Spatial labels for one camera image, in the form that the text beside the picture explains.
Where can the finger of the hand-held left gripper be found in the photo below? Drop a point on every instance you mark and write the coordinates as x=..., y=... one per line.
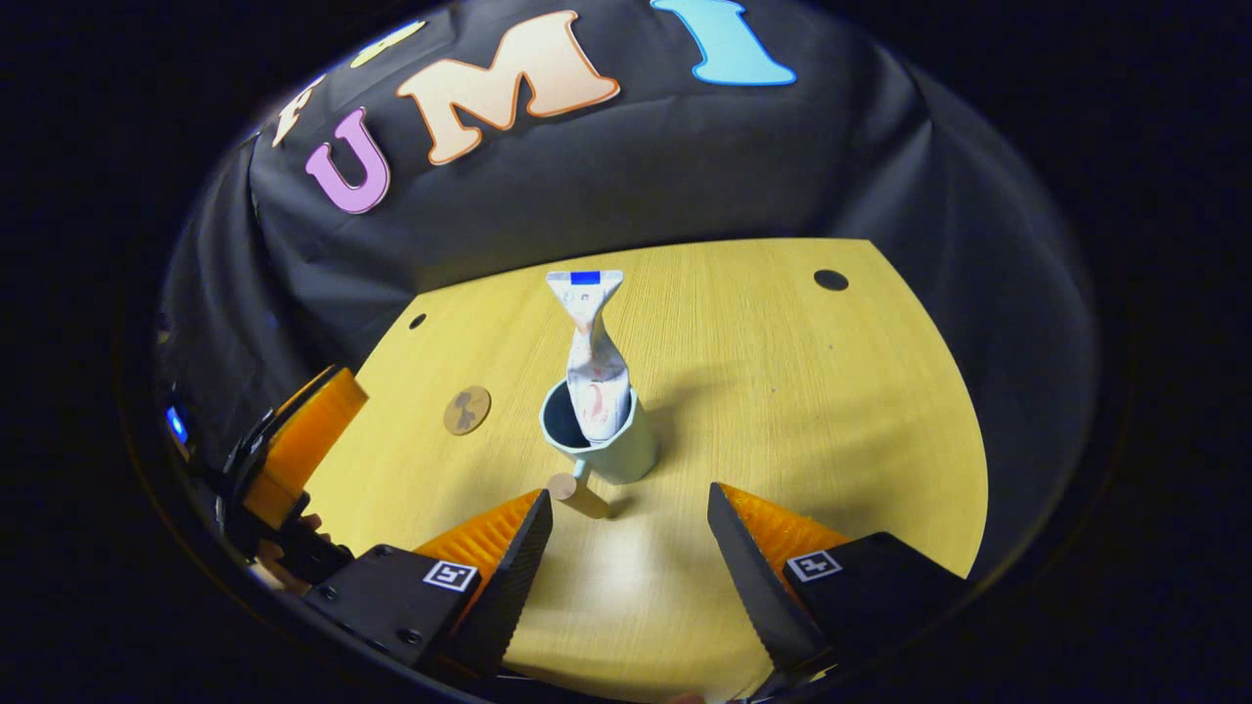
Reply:
x=303, y=440

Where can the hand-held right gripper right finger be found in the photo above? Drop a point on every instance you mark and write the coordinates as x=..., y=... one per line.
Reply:
x=758, y=587

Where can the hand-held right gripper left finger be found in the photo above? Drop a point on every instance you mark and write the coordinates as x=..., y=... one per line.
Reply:
x=509, y=587

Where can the round brown coaster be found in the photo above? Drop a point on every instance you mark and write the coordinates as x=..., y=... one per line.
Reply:
x=467, y=411

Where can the pale green cup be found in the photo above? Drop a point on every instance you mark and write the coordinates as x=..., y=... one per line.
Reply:
x=626, y=455

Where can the white toothpaste tube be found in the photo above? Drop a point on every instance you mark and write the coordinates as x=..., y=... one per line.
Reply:
x=597, y=381

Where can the wooden desktop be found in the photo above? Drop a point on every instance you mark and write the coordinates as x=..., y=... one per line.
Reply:
x=782, y=391

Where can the black backdrop cloth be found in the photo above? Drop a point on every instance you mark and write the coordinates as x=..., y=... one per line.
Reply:
x=636, y=176

